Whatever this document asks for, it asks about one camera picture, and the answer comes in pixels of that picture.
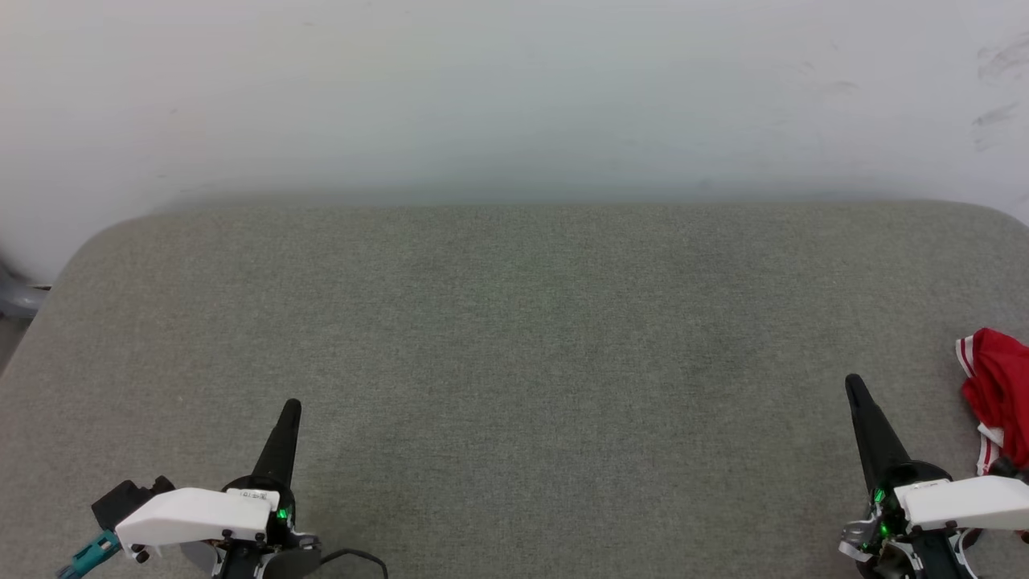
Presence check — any red basketball jersey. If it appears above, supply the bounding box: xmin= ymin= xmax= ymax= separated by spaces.
xmin=954 ymin=327 xmax=1029 ymax=478

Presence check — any grey fabric sofa cushion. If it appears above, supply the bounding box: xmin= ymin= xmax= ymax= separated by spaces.
xmin=0 ymin=200 xmax=1029 ymax=579

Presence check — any grey metal pipe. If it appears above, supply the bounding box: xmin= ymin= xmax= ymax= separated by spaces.
xmin=0 ymin=259 xmax=51 ymax=323

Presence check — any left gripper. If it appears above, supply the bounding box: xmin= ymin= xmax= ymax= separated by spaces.
xmin=181 ymin=399 xmax=322 ymax=579

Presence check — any teal left camera connector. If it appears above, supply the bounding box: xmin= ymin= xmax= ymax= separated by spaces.
xmin=56 ymin=530 xmax=123 ymax=579

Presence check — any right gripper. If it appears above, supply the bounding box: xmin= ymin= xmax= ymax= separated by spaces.
xmin=840 ymin=374 xmax=965 ymax=579

